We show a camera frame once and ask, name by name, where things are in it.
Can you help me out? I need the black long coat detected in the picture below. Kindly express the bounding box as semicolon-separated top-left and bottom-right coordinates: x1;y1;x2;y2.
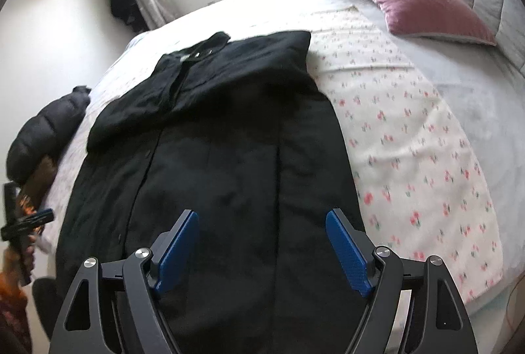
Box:
55;31;368;354

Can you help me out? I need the brown cloth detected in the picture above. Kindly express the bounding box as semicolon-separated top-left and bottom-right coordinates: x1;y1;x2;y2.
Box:
25;157;59;209

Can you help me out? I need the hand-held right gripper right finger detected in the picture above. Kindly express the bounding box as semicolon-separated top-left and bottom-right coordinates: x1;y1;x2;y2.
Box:
325;208;479;354

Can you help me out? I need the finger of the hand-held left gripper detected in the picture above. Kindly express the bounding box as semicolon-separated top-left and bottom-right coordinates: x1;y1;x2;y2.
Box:
1;209;55;242
3;182;32;286

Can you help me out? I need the bed with grey sheet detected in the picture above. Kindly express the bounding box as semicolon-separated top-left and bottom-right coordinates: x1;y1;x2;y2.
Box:
39;0;525;316

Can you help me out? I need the orange patterned cloth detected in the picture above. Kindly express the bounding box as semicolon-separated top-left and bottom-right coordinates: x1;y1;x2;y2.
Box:
16;190;47;242

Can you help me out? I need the white floral blanket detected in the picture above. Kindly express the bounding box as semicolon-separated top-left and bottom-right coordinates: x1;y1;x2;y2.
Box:
45;5;504;303

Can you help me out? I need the black puffer jacket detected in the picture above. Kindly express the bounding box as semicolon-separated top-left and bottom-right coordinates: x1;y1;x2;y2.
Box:
7;85;92;184

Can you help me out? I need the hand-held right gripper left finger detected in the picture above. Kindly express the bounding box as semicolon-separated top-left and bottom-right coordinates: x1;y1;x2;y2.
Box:
48;209;201;354

